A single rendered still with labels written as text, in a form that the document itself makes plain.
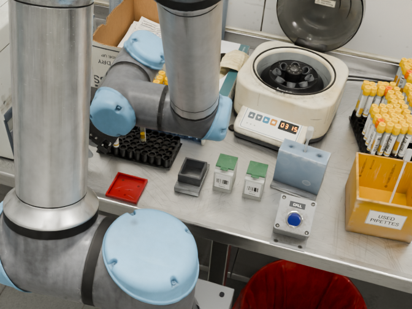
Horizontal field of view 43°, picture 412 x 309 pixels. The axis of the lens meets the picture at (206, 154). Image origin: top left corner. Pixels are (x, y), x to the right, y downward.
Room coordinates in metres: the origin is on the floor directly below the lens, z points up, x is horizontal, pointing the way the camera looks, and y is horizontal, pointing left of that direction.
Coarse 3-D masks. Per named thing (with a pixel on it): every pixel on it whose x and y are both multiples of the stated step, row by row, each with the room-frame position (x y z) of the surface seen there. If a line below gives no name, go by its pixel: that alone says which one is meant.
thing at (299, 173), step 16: (288, 144) 0.81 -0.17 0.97; (304, 144) 0.81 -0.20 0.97; (288, 160) 0.78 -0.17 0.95; (304, 160) 0.77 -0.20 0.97; (320, 160) 0.77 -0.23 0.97; (288, 176) 0.78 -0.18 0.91; (304, 176) 0.77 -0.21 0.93; (320, 176) 0.75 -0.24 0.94; (288, 192) 0.76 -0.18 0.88; (304, 192) 0.76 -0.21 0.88
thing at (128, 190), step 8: (120, 176) 0.77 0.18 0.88; (128, 176) 0.77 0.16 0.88; (112, 184) 0.74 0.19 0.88; (120, 184) 0.75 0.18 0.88; (128, 184) 0.75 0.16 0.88; (136, 184) 0.75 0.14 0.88; (144, 184) 0.75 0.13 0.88; (112, 192) 0.72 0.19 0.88; (120, 192) 0.73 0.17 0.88; (128, 192) 0.73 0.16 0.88; (136, 192) 0.73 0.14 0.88; (128, 200) 0.70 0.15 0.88; (136, 200) 0.70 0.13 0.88
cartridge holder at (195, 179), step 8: (184, 160) 0.80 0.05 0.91; (192, 160) 0.80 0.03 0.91; (184, 168) 0.79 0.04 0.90; (192, 168) 0.80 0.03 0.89; (200, 168) 0.80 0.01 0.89; (208, 168) 0.81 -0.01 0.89; (184, 176) 0.75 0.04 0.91; (192, 176) 0.78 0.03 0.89; (200, 176) 0.76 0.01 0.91; (176, 184) 0.75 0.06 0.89; (184, 184) 0.75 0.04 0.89; (192, 184) 0.75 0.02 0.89; (200, 184) 0.76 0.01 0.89; (184, 192) 0.74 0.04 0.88; (192, 192) 0.73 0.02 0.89
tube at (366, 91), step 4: (364, 88) 1.01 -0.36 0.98; (368, 88) 1.01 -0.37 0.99; (364, 92) 1.01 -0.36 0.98; (368, 92) 1.00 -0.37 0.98; (364, 96) 1.01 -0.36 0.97; (360, 100) 1.01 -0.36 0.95; (364, 100) 1.00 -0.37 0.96; (360, 104) 1.01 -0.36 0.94; (364, 104) 1.01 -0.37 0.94; (360, 108) 1.01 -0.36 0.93; (356, 112) 1.01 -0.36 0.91; (360, 112) 1.01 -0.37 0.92; (356, 116) 1.01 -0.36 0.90; (360, 116) 1.01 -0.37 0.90
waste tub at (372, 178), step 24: (360, 168) 0.79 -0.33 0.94; (384, 168) 0.79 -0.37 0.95; (408, 168) 0.78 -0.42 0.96; (360, 192) 0.77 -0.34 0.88; (384, 192) 0.78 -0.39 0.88; (408, 192) 0.77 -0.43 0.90; (360, 216) 0.67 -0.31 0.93; (384, 216) 0.66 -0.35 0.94; (408, 216) 0.66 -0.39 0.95; (408, 240) 0.65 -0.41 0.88
